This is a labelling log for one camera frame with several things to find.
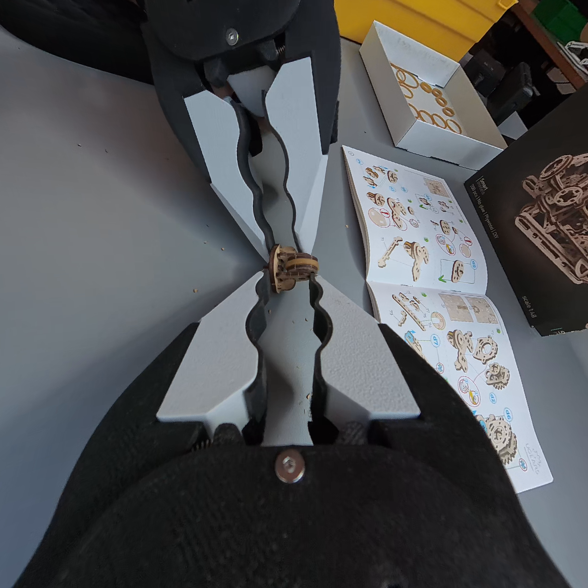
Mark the group of wooden rings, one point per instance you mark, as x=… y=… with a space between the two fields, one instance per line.
x=440 y=120

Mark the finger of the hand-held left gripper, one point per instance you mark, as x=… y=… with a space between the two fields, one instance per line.
x=216 y=138
x=298 y=128

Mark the small wooden gear assembly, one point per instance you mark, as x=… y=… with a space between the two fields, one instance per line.
x=280 y=271

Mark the white cardboard tray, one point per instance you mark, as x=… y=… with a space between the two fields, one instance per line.
x=441 y=142

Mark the nested yellow plastic bins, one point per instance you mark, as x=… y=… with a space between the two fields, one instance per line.
x=404 y=23

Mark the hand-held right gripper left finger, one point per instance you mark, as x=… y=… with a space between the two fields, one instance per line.
x=216 y=367

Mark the green plastic bin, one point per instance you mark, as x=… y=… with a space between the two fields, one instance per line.
x=565 y=20

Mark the black product box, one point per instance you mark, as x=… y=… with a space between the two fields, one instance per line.
x=505 y=220

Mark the grey desk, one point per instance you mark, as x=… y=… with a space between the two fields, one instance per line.
x=92 y=206

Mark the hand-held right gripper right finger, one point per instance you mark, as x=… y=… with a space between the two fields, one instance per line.
x=367 y=372

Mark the black device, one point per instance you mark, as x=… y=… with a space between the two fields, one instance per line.
x=500 y=87

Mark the white instruction booklet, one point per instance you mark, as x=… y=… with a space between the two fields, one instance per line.
x=459 y=271

